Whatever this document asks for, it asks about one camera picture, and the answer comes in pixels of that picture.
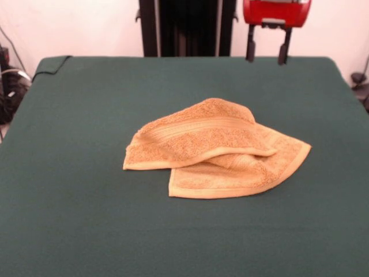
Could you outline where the dark green table cloth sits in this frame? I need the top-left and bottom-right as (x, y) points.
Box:
(0, 55), (369, 277)

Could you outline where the black cable heap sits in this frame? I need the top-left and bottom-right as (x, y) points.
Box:
(0, 68), (32, 125)

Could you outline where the tan terry towel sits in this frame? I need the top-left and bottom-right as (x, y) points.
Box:
(122, 98), (312, 200)

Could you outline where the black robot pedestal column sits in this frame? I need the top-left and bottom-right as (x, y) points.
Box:
(135, 0), (240, 58)

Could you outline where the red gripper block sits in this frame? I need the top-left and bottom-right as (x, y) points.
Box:
(243, 0), (312, 66)

